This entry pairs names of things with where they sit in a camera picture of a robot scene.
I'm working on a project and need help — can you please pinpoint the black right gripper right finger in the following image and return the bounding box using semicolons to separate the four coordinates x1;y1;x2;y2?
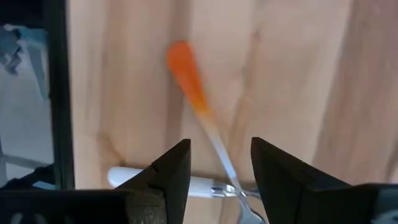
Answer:
251;137;398;224

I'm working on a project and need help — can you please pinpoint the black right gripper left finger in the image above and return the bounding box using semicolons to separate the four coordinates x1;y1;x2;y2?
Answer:
0;139;192;224

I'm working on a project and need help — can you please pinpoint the white-handled fork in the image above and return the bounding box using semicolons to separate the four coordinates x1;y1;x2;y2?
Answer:
106;166;261;200

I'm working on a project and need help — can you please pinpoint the orange-handled fork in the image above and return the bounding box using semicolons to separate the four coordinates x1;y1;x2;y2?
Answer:
165;40;267;224

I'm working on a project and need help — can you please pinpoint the black aluminium table frame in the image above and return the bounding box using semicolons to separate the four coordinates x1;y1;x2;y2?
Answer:
0;0;75;191

